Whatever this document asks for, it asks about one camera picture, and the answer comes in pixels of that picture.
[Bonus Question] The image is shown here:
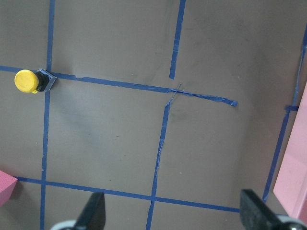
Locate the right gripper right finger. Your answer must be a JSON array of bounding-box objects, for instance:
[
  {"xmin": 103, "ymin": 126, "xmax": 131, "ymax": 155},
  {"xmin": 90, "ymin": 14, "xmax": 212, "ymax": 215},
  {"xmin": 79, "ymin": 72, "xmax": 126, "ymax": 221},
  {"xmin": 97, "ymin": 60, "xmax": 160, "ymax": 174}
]
[{"xmin": 240, "ymin": 189, "xmax": 280, "ymax": 230}]

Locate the yellow push button switch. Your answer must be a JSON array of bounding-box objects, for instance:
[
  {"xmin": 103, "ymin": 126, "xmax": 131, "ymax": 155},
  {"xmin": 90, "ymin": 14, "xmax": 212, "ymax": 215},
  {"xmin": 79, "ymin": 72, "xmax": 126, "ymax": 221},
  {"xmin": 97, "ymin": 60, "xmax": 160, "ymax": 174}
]
[{"xmin": 14, "ymin": 69, "xmax": 57, "ymax": 94}]

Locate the pink plastic bin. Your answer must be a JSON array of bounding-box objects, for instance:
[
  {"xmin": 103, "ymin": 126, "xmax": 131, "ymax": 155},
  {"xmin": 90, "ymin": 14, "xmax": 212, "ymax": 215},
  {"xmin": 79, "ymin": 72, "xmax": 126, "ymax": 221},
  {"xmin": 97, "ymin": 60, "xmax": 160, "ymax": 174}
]
[{"xmin": 273, "ymin": 89, "xmax": 307, "ymax": 223}]

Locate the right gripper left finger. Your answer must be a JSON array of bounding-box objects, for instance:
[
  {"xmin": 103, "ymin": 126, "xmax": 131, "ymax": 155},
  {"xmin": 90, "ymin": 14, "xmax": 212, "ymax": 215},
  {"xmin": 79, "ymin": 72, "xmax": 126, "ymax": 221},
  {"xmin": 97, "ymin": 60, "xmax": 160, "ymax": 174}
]
[{"xmin": 74, "ymin": 192, "xmax": 106, "ymax": 230}]

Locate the pink cube front centre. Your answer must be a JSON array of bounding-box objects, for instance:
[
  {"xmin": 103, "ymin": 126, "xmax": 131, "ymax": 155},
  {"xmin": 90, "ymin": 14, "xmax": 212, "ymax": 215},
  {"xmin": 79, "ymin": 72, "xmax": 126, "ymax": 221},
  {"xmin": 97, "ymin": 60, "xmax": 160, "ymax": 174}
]
[{"xmin": 0, "ymin": 171, "xmax": 18, "ymax": 206}]

